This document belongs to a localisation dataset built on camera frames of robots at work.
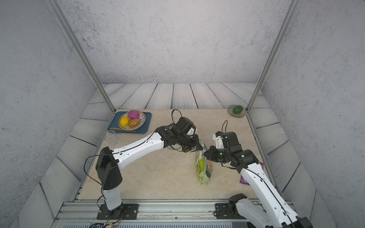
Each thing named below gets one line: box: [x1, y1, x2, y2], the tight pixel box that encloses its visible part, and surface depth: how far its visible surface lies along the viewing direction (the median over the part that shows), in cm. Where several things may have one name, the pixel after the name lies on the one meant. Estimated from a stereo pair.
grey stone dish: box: [227, 104, 246, 118], surface depth 121 cm
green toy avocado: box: [232, 105, 244, 114], surface depth 120 cm
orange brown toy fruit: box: [127, 118, 141, 128], surface depth 110 cm
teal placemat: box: [108, 111, 153, 134], surface depth 111 cm
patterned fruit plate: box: [118, 111, 146, 131], surface depth 110 cm
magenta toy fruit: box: [127, 109, 140, 120], surface depth 113 cm
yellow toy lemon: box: [120, 116, 130, 127], surface depth 110 cm
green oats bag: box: [195, 138, 213, 186], surface depth 77 cm
